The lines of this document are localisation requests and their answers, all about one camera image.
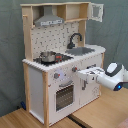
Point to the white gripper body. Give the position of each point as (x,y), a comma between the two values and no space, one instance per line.
(90,75)

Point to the white oven door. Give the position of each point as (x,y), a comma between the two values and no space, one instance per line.
(63,99)

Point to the white microwave door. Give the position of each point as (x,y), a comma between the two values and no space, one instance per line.
(97,12)

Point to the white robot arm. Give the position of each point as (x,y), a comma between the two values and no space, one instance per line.
(113,77)

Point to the wooden toy kitchen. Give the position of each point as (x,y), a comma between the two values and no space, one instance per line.
(38,77)

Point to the right red stove knob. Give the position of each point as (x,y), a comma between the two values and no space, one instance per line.
(74,69)

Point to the red stove knob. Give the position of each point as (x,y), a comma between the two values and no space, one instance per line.
(74,69)
(56,75)

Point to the white fridge door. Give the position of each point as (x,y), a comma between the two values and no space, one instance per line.
(89,92)

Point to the grey toy sink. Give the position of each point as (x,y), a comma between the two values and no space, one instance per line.
(79,51)

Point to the left red stove knob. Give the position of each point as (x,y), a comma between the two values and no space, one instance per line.
(56,75)

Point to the black stove top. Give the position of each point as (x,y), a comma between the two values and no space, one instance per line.
(57,58)

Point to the black toy faucet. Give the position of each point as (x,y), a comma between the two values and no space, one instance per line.
(73,40)

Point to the silver toy pot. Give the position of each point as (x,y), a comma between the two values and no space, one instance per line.
(48,56)

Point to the grey range hood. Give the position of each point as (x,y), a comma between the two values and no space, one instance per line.
(48,18)

